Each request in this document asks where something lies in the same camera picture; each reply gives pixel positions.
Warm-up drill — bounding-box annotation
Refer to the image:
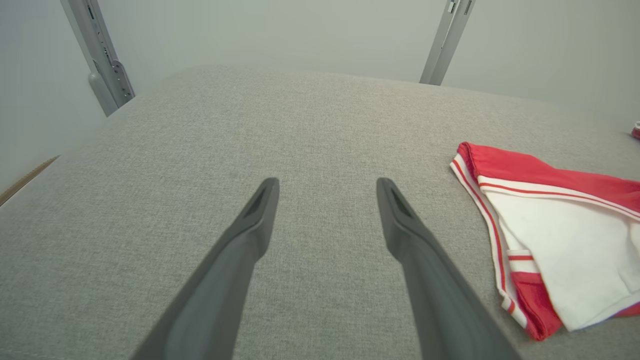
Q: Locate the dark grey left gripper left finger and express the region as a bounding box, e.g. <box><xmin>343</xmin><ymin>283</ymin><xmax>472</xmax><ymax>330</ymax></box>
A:
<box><xmin>129</xmin><ymin>177</ymin><xmax>280</xmax><ymax>360</ymax></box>

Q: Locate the grey metal frame post with bracket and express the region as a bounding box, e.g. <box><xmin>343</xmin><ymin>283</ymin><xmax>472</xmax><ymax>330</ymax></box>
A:
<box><xmin>60</xmin><ymin>0</ymin><xmax>136</xmax><ymax>118</ymax></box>

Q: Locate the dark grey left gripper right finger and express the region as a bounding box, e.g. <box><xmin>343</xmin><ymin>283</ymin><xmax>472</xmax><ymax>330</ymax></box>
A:
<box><xmin>376</xmin><ymin>177</ymin><xmax>522</xmax><ymax>360</ymax></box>

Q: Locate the grey fabric sofa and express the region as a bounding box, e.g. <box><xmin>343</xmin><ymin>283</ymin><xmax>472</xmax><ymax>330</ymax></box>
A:
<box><xmin>0</xmin><ymin>65</ymin><xmax>640</xmax><ymax>360</ymax></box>

